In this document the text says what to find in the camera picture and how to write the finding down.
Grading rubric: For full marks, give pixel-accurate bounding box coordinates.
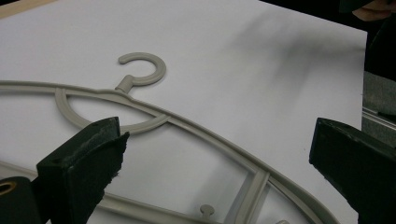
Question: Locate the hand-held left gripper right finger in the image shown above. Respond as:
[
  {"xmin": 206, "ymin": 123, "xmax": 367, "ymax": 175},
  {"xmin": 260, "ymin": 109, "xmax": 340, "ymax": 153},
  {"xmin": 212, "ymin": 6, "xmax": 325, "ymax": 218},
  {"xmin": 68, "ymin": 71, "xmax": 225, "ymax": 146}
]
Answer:
[{"xmin": 308, "ymin": 117, "xmax": 396, "ymax": 224}]

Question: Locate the grey plastic clothes hanger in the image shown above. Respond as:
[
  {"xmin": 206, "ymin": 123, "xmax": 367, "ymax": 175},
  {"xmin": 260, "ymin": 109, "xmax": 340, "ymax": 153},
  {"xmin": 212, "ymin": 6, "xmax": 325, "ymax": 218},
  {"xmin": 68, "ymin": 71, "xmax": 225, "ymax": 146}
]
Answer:
[{"xmin": 0, "ymin": 51, "xmax": 342, "ymax": 224}]

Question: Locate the metal rail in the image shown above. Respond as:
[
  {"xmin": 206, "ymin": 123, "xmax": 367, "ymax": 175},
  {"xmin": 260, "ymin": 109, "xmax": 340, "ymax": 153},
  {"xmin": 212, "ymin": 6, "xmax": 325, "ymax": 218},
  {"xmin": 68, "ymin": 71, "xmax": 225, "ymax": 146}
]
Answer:
[{"xmin": 361, "ymin": 105, "xmax": 396, "ymax": 131}]

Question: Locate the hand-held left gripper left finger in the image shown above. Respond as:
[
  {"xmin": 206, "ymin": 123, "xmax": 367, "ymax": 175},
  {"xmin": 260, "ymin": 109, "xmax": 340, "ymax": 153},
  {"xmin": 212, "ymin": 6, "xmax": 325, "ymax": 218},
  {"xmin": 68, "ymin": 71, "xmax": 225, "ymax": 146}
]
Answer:
[{"xmin": 35, "ymin": 116, "xmax": 131, "ymax": 224}]

